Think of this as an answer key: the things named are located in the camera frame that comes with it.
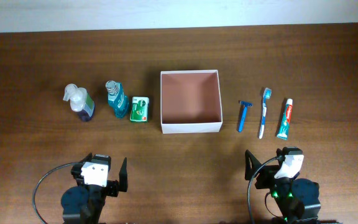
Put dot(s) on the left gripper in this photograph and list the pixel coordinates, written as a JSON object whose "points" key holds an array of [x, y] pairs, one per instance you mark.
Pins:
{"points": [[113, 187]]}

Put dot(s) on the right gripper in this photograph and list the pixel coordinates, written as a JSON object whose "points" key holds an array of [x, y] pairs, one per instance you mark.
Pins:
{"points": [[262, 180]]}

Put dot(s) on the green white toothpaste tube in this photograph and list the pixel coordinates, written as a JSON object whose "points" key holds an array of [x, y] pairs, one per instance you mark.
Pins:
{"points": [[285, 122]]}

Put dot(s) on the blue disposable razor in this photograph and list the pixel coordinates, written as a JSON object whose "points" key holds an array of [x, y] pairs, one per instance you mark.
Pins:
{"points": [[245, 105]]}

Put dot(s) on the clear foaming soap pump bottle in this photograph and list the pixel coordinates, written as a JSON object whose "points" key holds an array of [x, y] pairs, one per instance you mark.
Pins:
{"points": [[80, 101]]}

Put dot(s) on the teal mouthwash bottle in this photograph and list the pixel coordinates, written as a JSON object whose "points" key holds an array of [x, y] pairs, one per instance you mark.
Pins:
{"points": [[117, 99]]}

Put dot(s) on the blue white toothbrush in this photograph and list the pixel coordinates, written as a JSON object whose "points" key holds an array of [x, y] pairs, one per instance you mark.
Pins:
{"points": [[266, 95]]}

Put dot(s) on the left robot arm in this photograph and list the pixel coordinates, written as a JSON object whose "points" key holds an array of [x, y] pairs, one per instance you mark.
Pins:
{"points": [[84, 202]]}

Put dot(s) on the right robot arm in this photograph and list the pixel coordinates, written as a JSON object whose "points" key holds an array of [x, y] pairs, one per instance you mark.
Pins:
{"points": [[297, 199]]}

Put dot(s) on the white cardboard box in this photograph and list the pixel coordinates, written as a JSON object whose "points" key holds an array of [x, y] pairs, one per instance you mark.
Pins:
{"points": [[190, 102]]}

